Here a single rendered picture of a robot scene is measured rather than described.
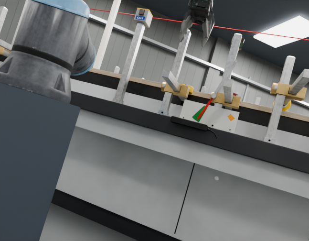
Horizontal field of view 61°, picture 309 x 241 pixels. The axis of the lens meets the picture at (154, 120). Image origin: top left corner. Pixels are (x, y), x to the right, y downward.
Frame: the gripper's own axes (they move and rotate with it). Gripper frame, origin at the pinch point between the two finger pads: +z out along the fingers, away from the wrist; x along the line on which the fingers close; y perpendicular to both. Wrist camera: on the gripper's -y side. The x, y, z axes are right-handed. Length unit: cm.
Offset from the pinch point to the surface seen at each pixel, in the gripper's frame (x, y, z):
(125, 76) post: -37, -40, 9
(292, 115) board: 49, -54, 5
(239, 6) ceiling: -7, -389, -241
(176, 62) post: -11.6, -37.7, -3.3
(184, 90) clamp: -3.8, -36.4, 9.6
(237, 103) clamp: 21.3, -34.6, 9.8
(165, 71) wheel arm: -9.6, -13.0, 9.0
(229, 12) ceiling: -25, -414, -241
